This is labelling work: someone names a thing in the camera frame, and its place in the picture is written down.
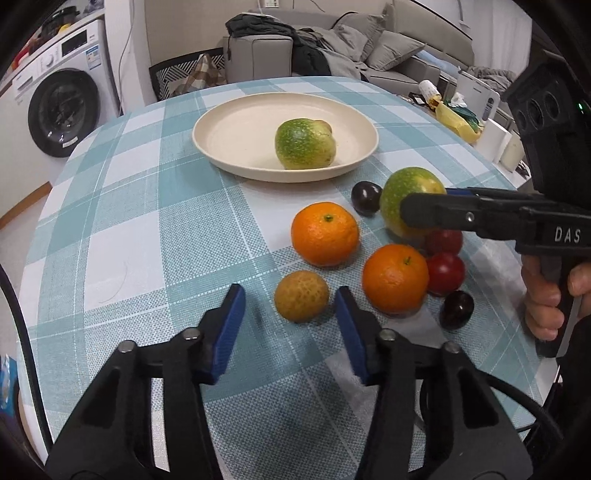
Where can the dark clothes pile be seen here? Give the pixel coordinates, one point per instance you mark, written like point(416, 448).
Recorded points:
point(258, 25)

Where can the white bottle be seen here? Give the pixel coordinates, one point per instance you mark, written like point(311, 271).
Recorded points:
point(428, 88)

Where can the cream round plate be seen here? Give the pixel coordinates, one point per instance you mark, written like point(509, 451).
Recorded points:
point(240, 134)

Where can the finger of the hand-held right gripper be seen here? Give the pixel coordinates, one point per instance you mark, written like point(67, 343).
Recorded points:
point(461, 191)
point(434, 210)

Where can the yellow bag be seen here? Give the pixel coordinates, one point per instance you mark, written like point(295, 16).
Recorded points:
point(455, 122)

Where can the green yellow round fruit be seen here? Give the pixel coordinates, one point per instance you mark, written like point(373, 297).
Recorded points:
point(406, 184)
point(300, 143)

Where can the black white patterned chair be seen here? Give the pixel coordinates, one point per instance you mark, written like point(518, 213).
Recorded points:
point(171, 76)

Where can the dark purple plum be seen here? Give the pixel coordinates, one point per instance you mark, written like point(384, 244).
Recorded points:
point(456, 309)
point(364, 198)

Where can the white washing machine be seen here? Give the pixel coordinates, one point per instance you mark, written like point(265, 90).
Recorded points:
point(83, 69)

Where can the red tomato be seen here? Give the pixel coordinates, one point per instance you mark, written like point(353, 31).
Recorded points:
point(445, 242)
point(445, 272)

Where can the tan bumpy lychee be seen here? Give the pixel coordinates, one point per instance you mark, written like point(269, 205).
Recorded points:
point(300, 295)

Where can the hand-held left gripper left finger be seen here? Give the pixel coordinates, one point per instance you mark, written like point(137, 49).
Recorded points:
point(228, 332)

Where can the person's right hand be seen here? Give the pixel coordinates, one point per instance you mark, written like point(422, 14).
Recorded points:
point(540, 304)

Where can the orange mandarin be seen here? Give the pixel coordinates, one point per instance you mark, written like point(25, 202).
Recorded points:
point(323, 235)
point(392, 281)

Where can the white appliance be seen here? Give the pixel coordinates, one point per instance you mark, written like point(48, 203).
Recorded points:
point(475, 92)

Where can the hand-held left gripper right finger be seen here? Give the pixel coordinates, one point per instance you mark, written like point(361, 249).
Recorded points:
point(353, 332)

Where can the plaid cloth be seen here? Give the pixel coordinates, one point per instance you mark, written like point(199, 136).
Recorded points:
point(205, 74)

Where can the grey blanket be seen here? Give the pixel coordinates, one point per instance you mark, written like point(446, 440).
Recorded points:
point(341, 64)

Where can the white box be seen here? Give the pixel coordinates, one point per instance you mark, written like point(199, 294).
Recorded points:
point(496, 138)

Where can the grey cushion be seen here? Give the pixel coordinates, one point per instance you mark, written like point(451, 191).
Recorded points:
point(395, 50)
point(360, 32)

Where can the grey crumpled cloth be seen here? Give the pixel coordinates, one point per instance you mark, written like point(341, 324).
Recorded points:
point(489, 76)

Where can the teal white checked tablecloth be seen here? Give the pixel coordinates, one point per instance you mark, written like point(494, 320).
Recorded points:
point(138, 230)

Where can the grey sofa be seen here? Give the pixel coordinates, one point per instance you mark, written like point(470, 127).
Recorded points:
point(258, 55)

